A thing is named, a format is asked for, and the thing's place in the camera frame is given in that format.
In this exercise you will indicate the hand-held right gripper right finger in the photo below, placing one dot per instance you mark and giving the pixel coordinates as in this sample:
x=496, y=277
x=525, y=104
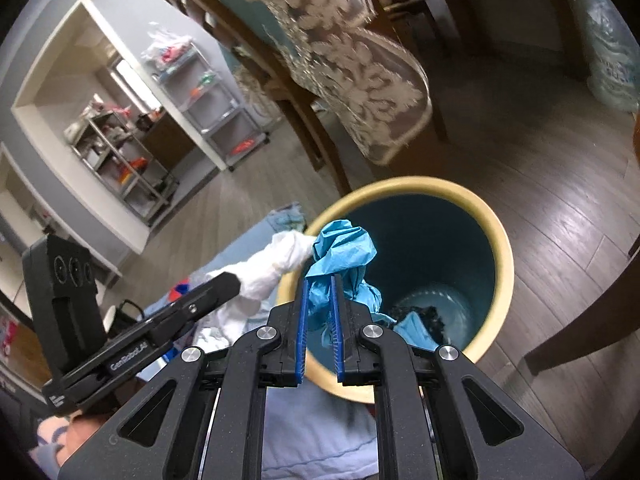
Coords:
x=338, y=332

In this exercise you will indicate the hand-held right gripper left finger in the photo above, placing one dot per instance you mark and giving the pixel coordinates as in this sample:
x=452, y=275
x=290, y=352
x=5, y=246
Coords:
x=301, y=330

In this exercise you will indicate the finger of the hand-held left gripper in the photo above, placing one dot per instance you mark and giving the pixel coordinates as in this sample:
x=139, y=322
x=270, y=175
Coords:
x=210, y=295

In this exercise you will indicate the white tissue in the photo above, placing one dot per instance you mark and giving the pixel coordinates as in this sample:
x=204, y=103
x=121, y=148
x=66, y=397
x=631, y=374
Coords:
x=270, y=265

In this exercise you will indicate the blue glove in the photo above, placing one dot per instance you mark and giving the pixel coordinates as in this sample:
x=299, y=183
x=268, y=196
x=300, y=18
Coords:
x=345, y=250

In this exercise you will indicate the teal bin with yellow rim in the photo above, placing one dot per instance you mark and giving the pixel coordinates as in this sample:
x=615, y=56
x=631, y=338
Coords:
x=440, y=260

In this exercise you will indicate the light blue plastic scrap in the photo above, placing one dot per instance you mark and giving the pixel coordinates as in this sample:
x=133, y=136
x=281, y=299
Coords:
x=415, y=331

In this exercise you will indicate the light blue printed blanket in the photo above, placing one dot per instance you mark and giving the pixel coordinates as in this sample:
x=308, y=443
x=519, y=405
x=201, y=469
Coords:
x=320, y=435

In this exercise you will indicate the orange toy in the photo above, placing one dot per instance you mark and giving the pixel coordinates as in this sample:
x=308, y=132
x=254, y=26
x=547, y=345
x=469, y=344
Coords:
x=242, y=147

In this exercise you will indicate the metal rack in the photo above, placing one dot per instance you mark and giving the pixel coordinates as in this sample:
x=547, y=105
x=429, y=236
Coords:
x=120, y=162

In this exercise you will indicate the brown cabinet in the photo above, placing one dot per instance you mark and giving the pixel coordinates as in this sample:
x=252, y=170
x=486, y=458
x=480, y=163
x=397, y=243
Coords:
x=170, y=145

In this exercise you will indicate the white shelf cart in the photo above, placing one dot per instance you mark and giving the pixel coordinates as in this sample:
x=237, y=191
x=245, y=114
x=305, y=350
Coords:
x=227, y=110

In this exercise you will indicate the wooden slat-back chair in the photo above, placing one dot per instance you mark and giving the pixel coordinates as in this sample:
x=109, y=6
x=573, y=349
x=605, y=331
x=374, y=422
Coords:
x=306, y=121

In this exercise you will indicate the dark wooden chair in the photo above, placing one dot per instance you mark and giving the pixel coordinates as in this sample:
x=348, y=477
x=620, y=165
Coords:
x=585, y=330

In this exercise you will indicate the clear plastic bag of toys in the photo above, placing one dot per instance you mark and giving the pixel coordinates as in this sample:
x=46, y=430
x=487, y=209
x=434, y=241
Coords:
x=167, y=50

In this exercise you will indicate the white lace tablecloth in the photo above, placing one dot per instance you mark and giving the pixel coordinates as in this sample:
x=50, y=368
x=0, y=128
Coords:
x=360, y=75

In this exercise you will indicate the teal tablecloth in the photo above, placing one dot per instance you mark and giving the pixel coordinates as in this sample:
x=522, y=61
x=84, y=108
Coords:
x=240, y=0

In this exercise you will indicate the clear bag of plastic bottles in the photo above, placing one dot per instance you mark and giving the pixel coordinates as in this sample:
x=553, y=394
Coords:
x=612, y=55

